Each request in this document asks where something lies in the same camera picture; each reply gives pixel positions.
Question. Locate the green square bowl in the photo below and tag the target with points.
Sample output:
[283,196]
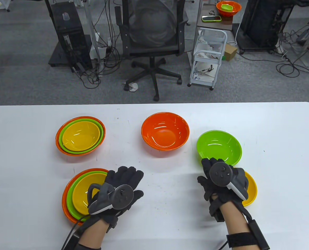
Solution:
[227,7]

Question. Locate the black equipment cabinet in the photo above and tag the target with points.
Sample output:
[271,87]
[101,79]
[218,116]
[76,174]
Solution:
[261,23]
[68,33]

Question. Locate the person's left hand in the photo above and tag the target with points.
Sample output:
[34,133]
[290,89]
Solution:
[125,177]

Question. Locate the person's right hand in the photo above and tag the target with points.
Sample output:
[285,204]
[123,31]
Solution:
[217,194]

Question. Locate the small yellow bowl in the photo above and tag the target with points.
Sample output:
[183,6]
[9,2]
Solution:
[81,135]
[80,195]
[251,190]

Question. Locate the brown side table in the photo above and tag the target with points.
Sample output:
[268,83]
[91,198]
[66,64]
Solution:
[214,26]

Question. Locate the black wrist sensor box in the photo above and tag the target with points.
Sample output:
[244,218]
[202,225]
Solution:
[258,234]
[71,241]

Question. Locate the large orange bowl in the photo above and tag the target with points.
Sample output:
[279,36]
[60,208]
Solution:
[57,136]
[64,203]
[165,130]

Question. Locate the white paper sheet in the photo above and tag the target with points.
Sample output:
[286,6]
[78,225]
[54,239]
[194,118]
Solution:
[209,71]

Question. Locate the black mesh office chair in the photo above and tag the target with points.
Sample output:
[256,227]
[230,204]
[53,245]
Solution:
[154,50]

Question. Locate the medium green bowl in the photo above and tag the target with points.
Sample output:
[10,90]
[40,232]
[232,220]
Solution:
[60,138]
[69,200]
[218,145]

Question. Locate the white trolley cart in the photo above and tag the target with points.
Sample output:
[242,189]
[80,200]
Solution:
[202,82]

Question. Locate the phone in green case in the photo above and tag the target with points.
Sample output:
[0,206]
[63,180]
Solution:
[211,18]

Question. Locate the person's right forearm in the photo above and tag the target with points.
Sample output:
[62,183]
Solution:
[235,221]

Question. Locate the white plastic bag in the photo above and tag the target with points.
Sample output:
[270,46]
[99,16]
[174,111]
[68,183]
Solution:
[206,45]

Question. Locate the crumpled white paper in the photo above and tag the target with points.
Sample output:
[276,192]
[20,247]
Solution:
[132,86]

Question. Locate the grey handheld controller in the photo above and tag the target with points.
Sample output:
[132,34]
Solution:
[122,198]
[221,173]

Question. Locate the cardboard box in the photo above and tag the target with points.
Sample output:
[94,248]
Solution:
[230,52]

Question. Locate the clear plastic cup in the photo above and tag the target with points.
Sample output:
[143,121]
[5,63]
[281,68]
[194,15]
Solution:
[66,17]

